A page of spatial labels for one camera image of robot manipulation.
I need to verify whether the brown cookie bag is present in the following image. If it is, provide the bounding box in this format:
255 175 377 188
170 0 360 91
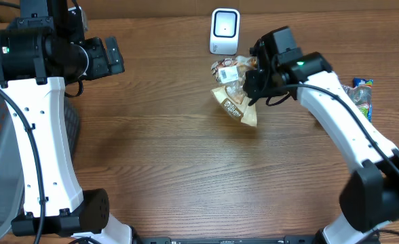
211 56 257 127

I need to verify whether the blue Oreo packet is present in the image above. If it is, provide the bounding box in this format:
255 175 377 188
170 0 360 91
352 77 373 87

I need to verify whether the green Haribo candy bag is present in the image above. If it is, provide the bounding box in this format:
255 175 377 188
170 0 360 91
342 85 373 122

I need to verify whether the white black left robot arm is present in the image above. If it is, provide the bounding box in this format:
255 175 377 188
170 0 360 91
0 0 134 243

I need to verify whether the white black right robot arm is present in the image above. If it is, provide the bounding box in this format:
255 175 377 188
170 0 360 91
243 26 399 243

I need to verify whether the grey plastic mesh basket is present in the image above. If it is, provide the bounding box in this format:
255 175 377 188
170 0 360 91
0 77 83 239

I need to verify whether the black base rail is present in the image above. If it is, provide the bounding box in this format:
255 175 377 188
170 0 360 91
132 235 316 244

